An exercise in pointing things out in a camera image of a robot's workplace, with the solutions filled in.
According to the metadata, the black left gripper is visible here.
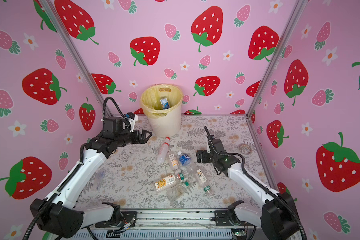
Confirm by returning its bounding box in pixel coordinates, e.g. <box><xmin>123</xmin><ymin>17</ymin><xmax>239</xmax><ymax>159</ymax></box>
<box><xmin>115</xmin><ymin>129</ymin><xmax>152</xmax><ymax>149</ymax></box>

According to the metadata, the green cap bottle white label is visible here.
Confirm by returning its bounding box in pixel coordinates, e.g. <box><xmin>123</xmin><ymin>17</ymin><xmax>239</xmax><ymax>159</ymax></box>
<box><xmin>194</xmin><ymin>168</ymin><xmax>214</xmax><ymax>195</ymax></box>

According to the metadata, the white bottle red cap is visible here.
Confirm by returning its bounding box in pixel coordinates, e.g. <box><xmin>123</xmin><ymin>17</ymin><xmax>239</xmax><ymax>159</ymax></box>
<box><xmin>157</xmin><ymin>137</ymin><xmax>170</xmax><ymax>164</ymax></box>

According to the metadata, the clear bottle orange white label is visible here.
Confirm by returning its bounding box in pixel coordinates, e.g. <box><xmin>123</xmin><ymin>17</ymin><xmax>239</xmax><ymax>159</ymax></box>
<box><xmin>168</xmin><ymin>153</ymin><xmax>179</xmax><ymax>171</ymax></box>

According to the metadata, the blue cap bottle blue label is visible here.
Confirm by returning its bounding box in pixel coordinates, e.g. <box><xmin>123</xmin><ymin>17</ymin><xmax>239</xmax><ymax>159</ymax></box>
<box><xmin>160</xmin><ymin>97</ymin><xmax>170</xmax><ymax>110</ymax></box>

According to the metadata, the sunflower label bottle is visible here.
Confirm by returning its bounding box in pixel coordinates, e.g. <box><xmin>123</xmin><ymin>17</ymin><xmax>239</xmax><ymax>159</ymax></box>
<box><xmin>154</xmin><ymin>174</ymin><xmax>182</xmax><ymax>192</ymax></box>

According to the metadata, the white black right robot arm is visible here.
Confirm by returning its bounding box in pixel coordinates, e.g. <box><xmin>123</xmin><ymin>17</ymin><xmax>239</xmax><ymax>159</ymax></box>
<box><xmin>196</xmin><ymin>139</ymin><xmax>307</xmax><ymax>240</ymax></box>

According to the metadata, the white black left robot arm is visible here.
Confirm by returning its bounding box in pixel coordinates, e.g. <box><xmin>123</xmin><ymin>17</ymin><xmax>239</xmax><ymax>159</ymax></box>
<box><xmin>23</xmin><ymin>130</ymin><xmax>153</xmax><ymax>240</ymax></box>

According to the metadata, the yellow bin liner bag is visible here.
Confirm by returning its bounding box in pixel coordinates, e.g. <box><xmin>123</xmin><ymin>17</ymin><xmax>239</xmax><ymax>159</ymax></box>
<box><xmin>140</xmin><ymin>84</ymin><xmax>184</xmax><ymax>119</ymax></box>

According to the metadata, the cream plastic waste bin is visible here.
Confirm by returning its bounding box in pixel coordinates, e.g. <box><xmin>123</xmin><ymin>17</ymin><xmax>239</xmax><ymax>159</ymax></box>
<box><xmin>140</xmin><ymin>84</ymin><xmax>184</xmax><ymax>138</ymax></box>

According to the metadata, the clear bottle blue Chinese label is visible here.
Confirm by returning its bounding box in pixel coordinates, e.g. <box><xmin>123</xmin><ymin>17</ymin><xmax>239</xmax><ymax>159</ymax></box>
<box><xmin>178</xmin><ymin>151</ymin><xmax>193</xmax><ymax>169</ymax></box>

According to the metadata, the small bottle red green label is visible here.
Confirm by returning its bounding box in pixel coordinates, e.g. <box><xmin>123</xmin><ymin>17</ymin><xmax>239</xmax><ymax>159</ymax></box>
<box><xmin>175</xmin><ymin>169</ymin><xmax>190</xmax><ymax>182</ymax></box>

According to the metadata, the clear bottle green cap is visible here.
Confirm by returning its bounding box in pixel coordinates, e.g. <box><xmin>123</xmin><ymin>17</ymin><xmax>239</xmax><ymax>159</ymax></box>
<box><xmin>167</xmin><ymin>179</ymin><xmax>194</xmax><ymax>202</ymax></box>

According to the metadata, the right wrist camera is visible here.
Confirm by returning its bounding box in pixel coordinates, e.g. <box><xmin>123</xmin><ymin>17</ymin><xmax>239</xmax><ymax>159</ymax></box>
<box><xmin>204</xmin><ymin>126</ymin><xmax>221</xmax><ymax>153</ymax></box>

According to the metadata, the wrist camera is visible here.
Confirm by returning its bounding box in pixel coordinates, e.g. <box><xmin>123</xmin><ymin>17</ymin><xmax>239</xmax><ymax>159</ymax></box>
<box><xmin>103</xmin><ymin>113</ymin><xmax>139</xmax><ymax>134</ymax></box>
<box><xmin>204</xmin><ymin>126</ymin><xmax>221</xmax><ymax>153</ymax></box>

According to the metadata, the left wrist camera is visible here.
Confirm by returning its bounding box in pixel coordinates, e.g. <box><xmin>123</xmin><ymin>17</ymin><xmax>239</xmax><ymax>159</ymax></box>
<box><xmin>103</xmin><ymin>113</ymin><xmax>139</xmax><ymax>134</ymax></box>

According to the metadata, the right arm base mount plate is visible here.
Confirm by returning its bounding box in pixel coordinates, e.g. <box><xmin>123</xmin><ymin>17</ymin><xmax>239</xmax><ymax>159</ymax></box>
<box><xmin>211</xmin><ymin>210</ymin><xmax>254</xmax><ymax>227</ymax></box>

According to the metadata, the aluminium frame rail front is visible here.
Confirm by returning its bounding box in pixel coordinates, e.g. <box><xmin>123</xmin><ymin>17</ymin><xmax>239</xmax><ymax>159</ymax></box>
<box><xmin>44</xmin><ymin>208</ymin><xmax>307</xmax><ymax>240</ymax></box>

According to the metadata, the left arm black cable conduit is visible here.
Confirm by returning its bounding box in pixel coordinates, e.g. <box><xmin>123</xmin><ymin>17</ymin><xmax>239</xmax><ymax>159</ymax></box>
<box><xmin>21</xmin><ymin>96</ymin><xmax>131</xmax><ymax>240</ymax></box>

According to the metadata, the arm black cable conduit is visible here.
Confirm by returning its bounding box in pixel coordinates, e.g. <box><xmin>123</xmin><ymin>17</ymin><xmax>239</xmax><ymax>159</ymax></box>
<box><xmin>215</xmin><ymin>152</ymin><xmax>307</xmax><ymax>240</ymax></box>
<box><xmin>21</xmin><ymin>96</ymin><xmax>131</xmax><ymax>240</ymax></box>

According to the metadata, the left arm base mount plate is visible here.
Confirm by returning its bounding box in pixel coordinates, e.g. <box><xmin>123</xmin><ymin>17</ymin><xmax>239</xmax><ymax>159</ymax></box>
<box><xmin>95</xmin><ymin>211</ymin><xmax>138</xmax><ymax>229</ymax></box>

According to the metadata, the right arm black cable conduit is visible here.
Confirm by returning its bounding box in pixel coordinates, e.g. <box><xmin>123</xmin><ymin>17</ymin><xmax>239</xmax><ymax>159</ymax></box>
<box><xmin>215</xmin><ymin>152</ymin><xmax>307</xmax><ymax>240</ymax></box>

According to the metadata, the left aluminium corner post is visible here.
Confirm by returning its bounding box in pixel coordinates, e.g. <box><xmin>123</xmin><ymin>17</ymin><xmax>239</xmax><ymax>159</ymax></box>
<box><xmin>38</xmin><ymin>0</ymin><xmax>112</xmax><ymax>118</ymax></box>

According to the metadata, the aluminium corner post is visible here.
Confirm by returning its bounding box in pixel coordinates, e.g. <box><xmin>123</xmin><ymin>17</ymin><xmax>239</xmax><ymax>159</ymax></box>
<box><xmin>247</xmin><ymin>0</ymin><xmax>308</xmax><ymax>119</ymax></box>
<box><xmin>38</xmin><ymin>0</ymin><xmax>112</xmax><ymax>118</ymax></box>

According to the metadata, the right aluminium corner post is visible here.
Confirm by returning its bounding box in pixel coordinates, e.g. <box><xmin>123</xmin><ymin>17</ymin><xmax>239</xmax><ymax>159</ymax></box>
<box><xmin>247</xmin><ymin>0</ymin><xmax>308</xmax><ymax>119</ymax></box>

